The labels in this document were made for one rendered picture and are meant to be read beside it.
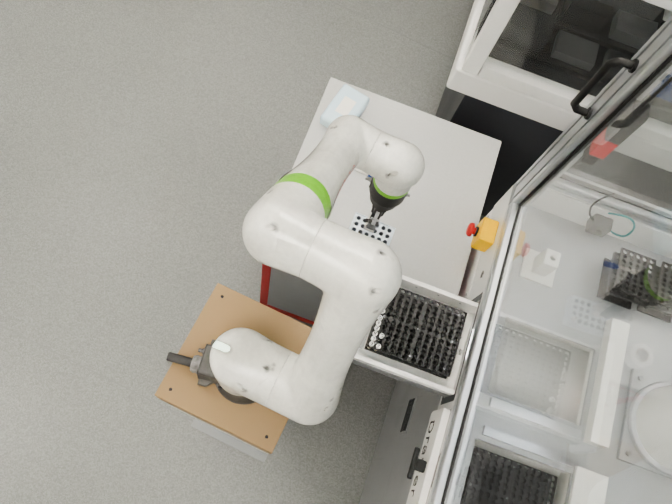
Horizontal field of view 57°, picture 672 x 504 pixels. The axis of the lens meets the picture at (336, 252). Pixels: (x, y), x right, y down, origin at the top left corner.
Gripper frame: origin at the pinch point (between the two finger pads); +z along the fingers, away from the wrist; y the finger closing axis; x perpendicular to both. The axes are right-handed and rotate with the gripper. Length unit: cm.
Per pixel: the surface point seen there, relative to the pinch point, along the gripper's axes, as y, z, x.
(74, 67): -53, 84, -142
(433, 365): 32.4, -5.4, 27.5
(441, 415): 44, -8, 33
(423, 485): 60, -8, 33
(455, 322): 19.5, -5.0, 29.6
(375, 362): 37.2, -4.9, 13.6
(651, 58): -16, -74, 32
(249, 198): -27, 84, -49
